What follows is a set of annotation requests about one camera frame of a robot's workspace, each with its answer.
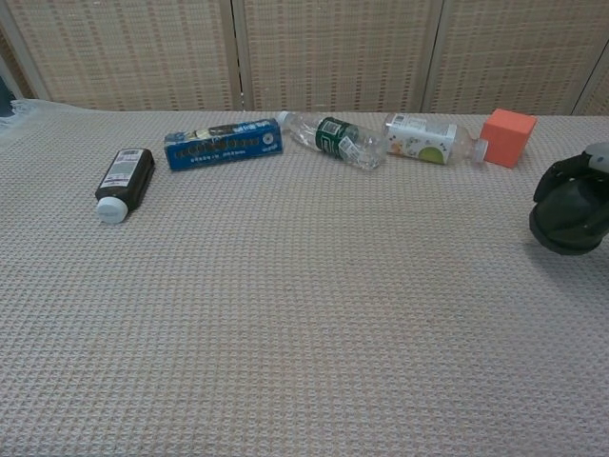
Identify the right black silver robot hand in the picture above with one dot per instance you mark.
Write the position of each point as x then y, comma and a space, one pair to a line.
561, 169

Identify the orange cube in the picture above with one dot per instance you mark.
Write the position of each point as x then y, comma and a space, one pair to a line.
506, 140

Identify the bamboo folding screen panel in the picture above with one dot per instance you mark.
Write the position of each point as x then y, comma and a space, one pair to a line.
597, 95
333, 52
514, 52
123, 52

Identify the clear water bottle green label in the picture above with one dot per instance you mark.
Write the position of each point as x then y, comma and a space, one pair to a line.
333, 138

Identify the beige woven fringed tablecloth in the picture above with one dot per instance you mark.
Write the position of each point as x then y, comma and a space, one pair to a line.
285, 309

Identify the blue toothpaste box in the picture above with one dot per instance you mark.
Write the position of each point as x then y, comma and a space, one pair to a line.
223, 147

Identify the dark brown bottle white cap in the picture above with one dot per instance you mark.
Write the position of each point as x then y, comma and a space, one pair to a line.
126, 173

